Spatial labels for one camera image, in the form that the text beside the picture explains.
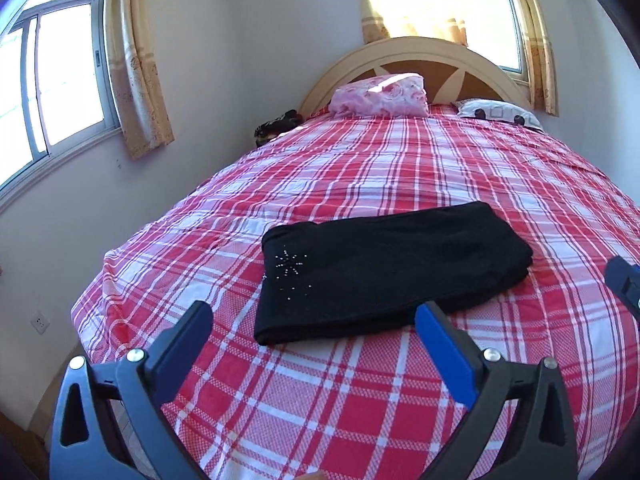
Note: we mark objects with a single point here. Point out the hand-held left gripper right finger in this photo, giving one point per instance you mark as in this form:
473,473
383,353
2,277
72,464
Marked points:
445,345

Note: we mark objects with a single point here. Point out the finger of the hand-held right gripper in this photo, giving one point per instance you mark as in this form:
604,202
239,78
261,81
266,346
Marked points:
622,280

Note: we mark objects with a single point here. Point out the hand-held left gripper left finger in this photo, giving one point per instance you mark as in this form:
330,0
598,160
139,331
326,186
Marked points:
185,345

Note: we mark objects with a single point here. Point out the black pants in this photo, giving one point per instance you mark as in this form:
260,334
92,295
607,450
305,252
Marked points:
390,270

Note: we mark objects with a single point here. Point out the red plaid bedspread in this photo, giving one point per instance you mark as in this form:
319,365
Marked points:
350,170

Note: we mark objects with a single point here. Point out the white pillow with black spots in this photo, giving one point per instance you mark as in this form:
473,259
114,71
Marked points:
495,112

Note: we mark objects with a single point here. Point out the black bag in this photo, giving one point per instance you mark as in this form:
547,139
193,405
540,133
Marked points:
275,127

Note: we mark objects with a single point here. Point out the yellow patterned curtain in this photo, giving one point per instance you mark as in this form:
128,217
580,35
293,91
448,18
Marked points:
540,50
140,75

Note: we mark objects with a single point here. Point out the pink floral pillow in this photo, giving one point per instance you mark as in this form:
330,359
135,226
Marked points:
380,95

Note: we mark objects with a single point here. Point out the sliding side window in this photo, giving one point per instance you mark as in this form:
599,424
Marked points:
60,85

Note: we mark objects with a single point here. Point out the wooden headboard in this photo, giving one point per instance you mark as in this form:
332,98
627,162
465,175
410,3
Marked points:
350,62

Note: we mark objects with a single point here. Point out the window behind headboard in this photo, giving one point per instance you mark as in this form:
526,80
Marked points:
487,10

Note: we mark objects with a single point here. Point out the white wall socket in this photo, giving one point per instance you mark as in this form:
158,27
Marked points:
41,322

